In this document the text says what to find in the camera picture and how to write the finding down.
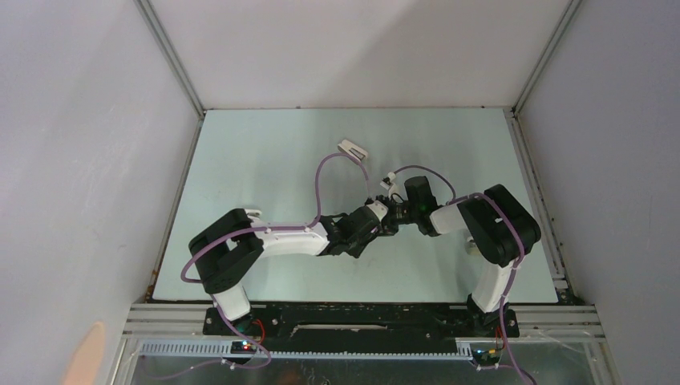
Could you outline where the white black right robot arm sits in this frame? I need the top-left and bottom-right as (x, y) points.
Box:
(379, 176), (542, 335)

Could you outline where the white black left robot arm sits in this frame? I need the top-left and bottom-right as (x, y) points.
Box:
(181, 201), (388, 334)

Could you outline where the white staple remover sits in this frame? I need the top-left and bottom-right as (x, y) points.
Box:
(338, 139), (369, 163)

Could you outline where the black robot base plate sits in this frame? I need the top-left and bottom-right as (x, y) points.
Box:
(202, 302), (520, 354)

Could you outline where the white slotted cable duct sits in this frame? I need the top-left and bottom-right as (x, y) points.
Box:
(139, 339), (474, 363)

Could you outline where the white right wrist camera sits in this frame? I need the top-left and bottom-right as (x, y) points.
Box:
(380, 172), (399, 196)

